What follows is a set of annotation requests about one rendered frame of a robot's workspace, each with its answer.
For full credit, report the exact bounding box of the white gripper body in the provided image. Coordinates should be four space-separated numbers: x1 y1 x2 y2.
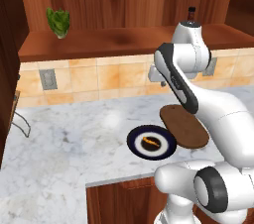
147 63 169 87

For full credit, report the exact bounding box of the brown wooden cutting board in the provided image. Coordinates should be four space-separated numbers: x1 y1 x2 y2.
159 103 210 150

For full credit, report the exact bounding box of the orange shrimp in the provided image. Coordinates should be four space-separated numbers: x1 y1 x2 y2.
142 137 162 149

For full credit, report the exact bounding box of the dark condiment bottle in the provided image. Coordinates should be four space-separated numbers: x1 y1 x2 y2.
186 6 198 27

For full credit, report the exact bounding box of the dark blue white plate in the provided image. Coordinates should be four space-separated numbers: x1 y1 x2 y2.
126 124 178 162

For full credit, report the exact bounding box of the wooden base cabinet front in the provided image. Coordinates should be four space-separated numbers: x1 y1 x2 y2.
85 175 173 224

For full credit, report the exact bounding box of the tall dark wooden cabinet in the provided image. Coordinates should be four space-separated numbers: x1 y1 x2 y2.
0 0 31 170

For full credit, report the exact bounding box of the green lettuce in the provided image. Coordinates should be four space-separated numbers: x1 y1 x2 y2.
46 6 71 40

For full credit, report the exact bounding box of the open wooden wall cabinet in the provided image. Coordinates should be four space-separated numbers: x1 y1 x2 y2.
17 0 254 63

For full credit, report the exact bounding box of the grey wall outlet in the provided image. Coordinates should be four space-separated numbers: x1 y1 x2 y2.
201 56 218 77
38 67 59 91

